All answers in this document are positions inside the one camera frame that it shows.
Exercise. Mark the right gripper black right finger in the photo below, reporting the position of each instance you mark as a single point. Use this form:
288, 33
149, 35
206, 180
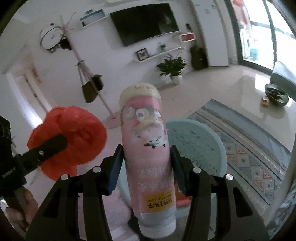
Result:
236, 216

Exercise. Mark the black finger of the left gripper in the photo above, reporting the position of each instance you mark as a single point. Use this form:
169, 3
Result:
29, 161

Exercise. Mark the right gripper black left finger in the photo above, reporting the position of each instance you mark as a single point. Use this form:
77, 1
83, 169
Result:
57, 217

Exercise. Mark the orange panda snack bag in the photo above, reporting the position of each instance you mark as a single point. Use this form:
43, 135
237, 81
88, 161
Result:
182, 200

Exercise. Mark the red plastic bag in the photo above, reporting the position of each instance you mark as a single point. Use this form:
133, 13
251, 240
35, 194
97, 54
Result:
86, 138

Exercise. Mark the pink cartoon bottle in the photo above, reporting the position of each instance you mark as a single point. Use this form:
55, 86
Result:
143, 102

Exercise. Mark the person's left hand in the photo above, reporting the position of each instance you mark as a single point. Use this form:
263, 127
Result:
21, 220

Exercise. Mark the teal plastic waste basket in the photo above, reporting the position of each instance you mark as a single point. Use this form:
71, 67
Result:
201, 148

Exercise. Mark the patterned floor rug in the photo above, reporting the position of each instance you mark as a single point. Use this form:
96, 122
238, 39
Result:
257, 160

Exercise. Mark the pink fluffy table cloth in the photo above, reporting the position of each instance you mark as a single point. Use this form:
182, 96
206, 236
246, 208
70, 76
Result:
69, 137

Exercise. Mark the brown hanging bag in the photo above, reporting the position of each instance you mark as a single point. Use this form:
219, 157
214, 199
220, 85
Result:
89, 92

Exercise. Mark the small orange toy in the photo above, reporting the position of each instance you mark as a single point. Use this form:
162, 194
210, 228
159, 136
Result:
264, 101

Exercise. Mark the dark green bowl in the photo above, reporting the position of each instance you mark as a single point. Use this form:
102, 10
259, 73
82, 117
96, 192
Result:
276, 95

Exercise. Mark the green potted plant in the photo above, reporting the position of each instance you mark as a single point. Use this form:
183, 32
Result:
173, 68

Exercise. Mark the dark guitar bag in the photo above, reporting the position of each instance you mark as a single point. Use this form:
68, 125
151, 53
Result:
198, 58

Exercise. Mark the grey sofa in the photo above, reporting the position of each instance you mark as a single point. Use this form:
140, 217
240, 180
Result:
284, 78

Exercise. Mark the white tall cabinet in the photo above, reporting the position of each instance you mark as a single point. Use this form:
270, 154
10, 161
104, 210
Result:
213, 32

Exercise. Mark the framed picture on shelf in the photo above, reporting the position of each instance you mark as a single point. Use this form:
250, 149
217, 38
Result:
142, 54

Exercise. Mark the round wall clock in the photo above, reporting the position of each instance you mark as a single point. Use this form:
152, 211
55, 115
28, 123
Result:
50, 37

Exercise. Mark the white curved wall shelf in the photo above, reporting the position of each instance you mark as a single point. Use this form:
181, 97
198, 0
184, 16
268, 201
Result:
159, 54

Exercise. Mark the red white wall box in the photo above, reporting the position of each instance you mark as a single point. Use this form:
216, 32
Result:
187, 37

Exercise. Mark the teal wall shelf box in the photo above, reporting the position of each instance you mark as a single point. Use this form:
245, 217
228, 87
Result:
92, 17

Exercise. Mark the black wall television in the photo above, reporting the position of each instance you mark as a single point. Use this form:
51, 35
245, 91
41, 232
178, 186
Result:
139, 23

